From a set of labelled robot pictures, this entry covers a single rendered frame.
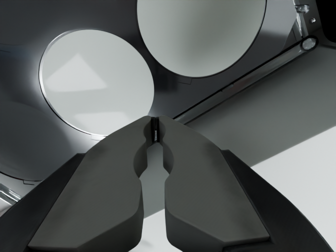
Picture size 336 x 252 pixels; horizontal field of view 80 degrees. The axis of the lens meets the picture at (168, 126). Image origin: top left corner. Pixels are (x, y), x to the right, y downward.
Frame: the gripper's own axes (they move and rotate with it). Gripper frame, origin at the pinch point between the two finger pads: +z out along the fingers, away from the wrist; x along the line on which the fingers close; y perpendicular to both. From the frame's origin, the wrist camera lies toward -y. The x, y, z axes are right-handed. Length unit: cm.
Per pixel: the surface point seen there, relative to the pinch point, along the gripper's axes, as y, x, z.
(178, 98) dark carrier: 1.6, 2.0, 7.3
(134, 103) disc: 2.1, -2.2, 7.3
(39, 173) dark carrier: 10.7, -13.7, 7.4
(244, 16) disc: -5.2, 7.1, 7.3
